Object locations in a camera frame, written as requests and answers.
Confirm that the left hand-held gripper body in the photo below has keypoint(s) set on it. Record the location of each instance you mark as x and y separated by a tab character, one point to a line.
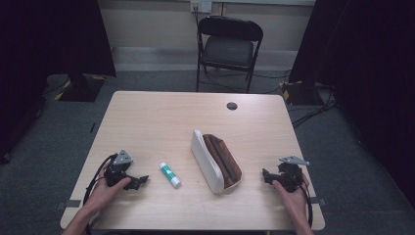
118	167

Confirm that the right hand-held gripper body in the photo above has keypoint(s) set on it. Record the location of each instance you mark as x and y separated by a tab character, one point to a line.
289	176

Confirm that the green and white glue stick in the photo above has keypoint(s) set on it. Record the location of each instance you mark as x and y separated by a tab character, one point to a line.
170	174

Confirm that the white pencil case brown lining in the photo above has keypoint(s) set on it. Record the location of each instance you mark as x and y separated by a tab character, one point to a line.
212	163

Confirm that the person's right hand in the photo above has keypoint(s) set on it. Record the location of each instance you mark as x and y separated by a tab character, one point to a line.
293	199

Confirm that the person's left hand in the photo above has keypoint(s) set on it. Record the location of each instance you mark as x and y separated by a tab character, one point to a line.
103	193

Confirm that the small black strip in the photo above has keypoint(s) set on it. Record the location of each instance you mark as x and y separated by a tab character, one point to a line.
93	127

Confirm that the dark round table grommet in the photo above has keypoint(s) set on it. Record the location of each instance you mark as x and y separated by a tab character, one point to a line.
232	106

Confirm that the black stand base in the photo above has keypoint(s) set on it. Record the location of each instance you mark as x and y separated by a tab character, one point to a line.
301	93
81	88

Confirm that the dark curtain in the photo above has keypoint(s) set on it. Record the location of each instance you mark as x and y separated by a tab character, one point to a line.
368	81

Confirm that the black folding chair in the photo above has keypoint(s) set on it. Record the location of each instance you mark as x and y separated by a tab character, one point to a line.
228	49

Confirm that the grey table bracket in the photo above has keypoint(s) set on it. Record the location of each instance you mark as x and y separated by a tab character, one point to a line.
68	204
319	201

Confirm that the white wall socket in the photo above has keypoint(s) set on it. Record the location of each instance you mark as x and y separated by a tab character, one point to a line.
201	6

